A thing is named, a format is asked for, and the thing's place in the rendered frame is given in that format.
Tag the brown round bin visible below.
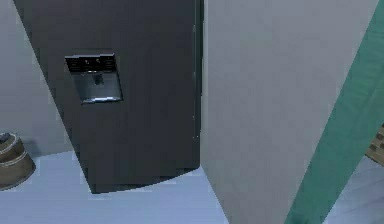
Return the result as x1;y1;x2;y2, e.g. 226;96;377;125
0;132;37;192

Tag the dark grey fridge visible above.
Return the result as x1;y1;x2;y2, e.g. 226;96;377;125
12;0;205;195

